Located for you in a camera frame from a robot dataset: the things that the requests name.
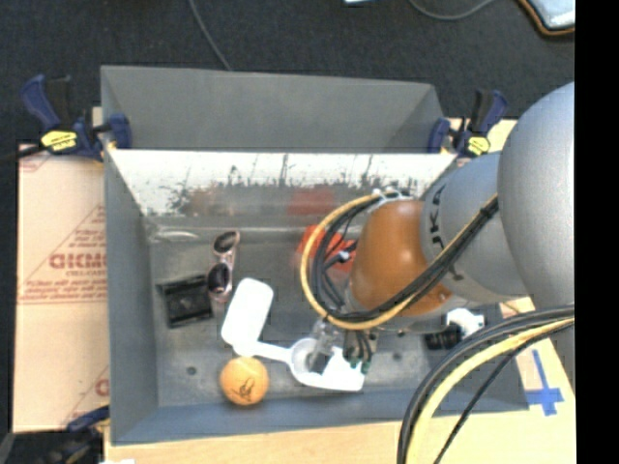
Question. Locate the red-orange round toy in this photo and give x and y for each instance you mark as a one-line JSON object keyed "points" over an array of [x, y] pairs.
{"points": [[338, 254]]}

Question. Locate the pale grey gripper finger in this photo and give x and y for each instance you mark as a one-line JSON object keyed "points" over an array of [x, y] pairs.
{"points": [[329, 358], [314, 354]]}

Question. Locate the brown cardboard board, red print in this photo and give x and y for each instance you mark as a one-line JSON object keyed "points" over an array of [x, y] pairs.
{"points": [[58, 346]]}

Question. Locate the pink-framed sunglasses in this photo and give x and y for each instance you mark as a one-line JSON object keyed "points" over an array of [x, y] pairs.
{"points": [[223, 272]]}

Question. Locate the orange ball with black mark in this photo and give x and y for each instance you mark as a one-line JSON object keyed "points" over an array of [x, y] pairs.
{"points": [[244, 381]]}

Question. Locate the black flat box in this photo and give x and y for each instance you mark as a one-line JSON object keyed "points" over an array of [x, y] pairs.
{"points": [[186, 302]]}

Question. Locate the black cylinder on white bracket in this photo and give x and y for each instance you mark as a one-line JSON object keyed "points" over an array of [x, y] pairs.
{"points": [[463, 321]]}

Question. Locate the grey metal bin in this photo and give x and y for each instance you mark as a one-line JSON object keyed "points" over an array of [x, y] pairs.
{"points": [[271, 114]]}

